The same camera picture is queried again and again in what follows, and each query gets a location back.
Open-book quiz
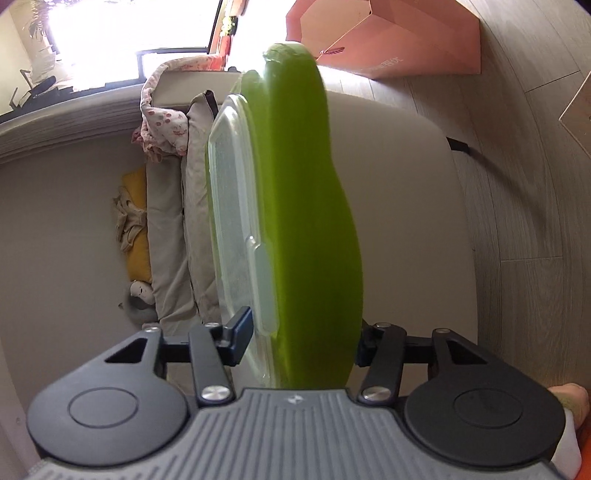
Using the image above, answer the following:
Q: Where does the person's leg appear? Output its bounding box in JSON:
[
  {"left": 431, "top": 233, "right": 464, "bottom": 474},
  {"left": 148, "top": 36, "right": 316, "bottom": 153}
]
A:
[{"left": 547, "top": 382, "right": 591, "bottom": 418}]

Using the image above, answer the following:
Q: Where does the grey sofa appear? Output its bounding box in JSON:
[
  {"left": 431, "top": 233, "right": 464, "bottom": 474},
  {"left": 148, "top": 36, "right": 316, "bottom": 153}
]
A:
[{"left": 0, "top": 69, "right": 243, "bottom": 335}]

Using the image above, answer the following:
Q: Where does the green food container clear lid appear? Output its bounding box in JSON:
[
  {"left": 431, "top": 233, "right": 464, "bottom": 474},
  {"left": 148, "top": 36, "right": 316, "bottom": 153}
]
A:
[{"left": 205, "top": 41, "right": 363, "bottom": 393}]

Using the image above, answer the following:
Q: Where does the white plush toy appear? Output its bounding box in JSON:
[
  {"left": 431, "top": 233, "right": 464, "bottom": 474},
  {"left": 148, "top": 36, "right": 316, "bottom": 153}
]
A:
[{"left": 117, "top": 279, "right": 158, "bottom": 320}]

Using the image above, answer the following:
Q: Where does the pink paper bag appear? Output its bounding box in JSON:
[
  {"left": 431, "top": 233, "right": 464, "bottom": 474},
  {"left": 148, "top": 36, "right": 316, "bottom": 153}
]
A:
[{"left": 285, "top": 0, "right": 482, "bottom": 80}]

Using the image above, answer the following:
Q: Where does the beige cushion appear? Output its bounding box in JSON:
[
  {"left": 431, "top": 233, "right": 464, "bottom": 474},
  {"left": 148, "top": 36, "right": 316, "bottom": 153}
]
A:
[{"left": 182, "top": 91, "right": 223, "bottom": 326}]

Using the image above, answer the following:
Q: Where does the black chair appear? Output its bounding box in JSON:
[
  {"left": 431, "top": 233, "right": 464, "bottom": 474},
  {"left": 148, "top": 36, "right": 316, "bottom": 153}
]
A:
[{"left": 8, "top": 69, "right": 75, "bottom": 114}]

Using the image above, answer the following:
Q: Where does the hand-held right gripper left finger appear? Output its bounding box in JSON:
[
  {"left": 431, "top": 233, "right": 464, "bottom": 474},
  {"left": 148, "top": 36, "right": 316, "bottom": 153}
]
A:
[{"left": 104, "top": 306, "right": 254, "bottom": 408}]

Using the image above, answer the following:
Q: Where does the black table leg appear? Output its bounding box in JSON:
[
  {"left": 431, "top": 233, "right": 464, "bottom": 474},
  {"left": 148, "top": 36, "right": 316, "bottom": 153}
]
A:
[{"left": 445, "top": 136, "right": 502, "bottom": 172}]

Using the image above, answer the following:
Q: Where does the beige crumpled cloth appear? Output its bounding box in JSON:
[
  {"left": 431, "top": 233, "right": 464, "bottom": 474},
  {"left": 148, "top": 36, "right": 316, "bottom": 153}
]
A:
[{"left": 113, "top": 185, "right": 148, "bottom": 254}]

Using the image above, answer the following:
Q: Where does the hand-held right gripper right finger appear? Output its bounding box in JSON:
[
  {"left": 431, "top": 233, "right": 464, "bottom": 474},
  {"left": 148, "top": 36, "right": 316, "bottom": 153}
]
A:
[{"left": 354, "top": 320, "right": 485, "bottom": 408}]

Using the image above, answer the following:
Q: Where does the beige desktop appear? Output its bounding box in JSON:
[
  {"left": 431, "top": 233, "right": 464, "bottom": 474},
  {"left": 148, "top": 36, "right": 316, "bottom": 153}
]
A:
[{"left": 317, "top": 65, "right": 479, "bottom": 389}]

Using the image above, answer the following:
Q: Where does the potted plant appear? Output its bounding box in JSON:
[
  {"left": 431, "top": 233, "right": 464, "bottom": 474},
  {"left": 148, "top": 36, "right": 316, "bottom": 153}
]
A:
[{"left": 18, "top": 0, "right": 68, "bottom": 63}]

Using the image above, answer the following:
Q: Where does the grey blanket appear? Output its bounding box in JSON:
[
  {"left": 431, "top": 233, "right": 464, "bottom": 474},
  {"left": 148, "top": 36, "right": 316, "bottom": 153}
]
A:
[{"left": 145, "top": 152, "right": 197, "bottom": 335}]

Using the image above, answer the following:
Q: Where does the yellow pillow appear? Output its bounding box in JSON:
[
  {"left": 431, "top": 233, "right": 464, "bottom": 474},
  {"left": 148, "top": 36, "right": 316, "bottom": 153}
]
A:
[{"left": 120, "top": 168, "right": 154, "bottom": 283}]

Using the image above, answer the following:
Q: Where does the floral pink cloth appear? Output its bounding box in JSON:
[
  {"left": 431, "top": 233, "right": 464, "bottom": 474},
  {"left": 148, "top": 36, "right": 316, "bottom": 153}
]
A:
[{"left": 131, "top": 57, "right": 191, "bottom": 163}]

